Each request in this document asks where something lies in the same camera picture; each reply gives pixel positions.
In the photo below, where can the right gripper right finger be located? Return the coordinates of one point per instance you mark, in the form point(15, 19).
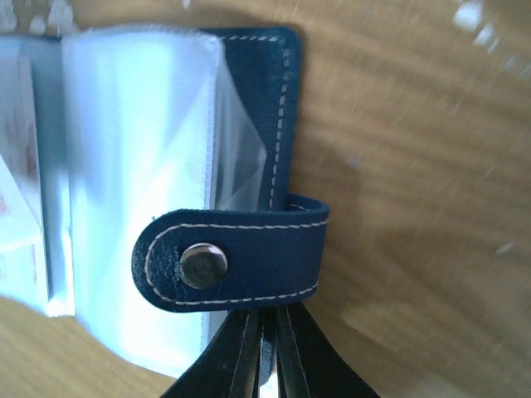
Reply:
point(308, 365)

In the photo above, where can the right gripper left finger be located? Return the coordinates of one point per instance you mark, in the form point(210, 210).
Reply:
point(229, 366)

